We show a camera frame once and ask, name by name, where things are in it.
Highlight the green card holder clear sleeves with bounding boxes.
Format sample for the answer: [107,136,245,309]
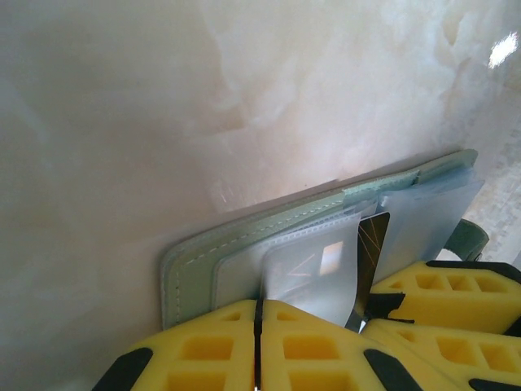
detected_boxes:
[160,148,488,332]

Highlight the black card with gold lines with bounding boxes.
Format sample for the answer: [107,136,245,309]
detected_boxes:
[352,211,392,327]

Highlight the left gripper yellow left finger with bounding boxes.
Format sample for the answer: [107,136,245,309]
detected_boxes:
[92,298,260,391]

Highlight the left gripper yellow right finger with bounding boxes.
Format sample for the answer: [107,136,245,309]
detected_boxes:
[259,299,449,391]

